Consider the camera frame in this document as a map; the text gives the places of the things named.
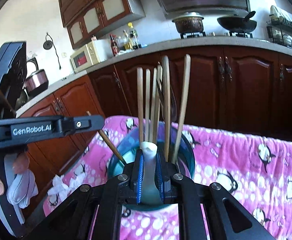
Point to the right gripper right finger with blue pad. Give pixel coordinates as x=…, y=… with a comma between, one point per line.
x=205, y=212

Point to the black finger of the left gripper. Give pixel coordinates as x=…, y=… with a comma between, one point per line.
x=81, y=124

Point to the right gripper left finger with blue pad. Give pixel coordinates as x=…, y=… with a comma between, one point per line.
x=94, y=212

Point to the thin dark chopstick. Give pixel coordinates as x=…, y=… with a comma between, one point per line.
x=111, y=146

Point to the white plastic rice paddle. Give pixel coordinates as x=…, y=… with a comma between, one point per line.
x=149, y=192

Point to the metal fork wooden handle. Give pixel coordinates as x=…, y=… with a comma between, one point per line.
x=161, y=96

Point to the metal spoon wooden handle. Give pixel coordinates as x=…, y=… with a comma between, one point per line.
x=173, y=107

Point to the left hand white glove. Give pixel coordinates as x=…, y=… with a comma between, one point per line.
x=23, y=187

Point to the rice cooker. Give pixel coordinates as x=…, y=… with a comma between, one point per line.
x=37, y=81

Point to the pink penguin tablecloth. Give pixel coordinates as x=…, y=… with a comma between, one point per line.
x=257, y=171

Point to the cream microwave oven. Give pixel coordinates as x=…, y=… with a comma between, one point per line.
x=92, y=53

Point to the white utensil holder blue rim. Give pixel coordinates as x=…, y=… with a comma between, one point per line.
x=129, y=147

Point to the yellow cap oil bottle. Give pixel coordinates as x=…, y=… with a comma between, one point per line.
x=133, y=36

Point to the lidded cooking pot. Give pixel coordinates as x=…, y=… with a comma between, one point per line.
x=188, y=23

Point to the gas stove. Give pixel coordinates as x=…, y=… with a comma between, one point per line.
x=213, y=34

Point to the black wok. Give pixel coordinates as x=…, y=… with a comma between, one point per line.
x=238, y=24

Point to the black dish drying rack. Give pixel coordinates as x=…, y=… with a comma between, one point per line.
x=279, y=26

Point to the upper wooden wall cabinet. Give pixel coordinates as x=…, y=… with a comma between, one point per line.
x=86, y=18

